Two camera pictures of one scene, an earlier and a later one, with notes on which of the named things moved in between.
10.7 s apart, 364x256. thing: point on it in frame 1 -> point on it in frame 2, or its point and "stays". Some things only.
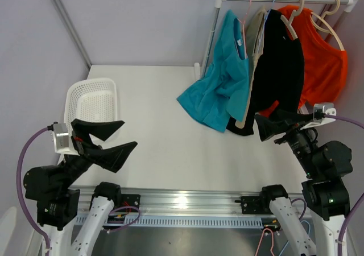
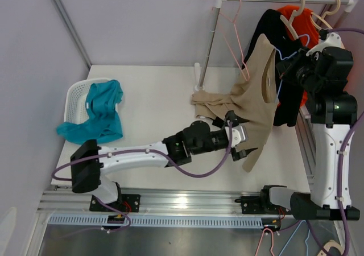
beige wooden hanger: (293, 13) stays
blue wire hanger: (265, 20) -> (290, 56)
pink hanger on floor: (271, 250) stays
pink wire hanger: (243, 22) -> (229, 32)
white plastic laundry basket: (92, 99) stays
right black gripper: (267, 127) -> (286, 69)
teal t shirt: (220, 93) -> (105, 123)
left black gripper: (112, 157) -> (241, 153)
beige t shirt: (253, 33) -> (249, 102)
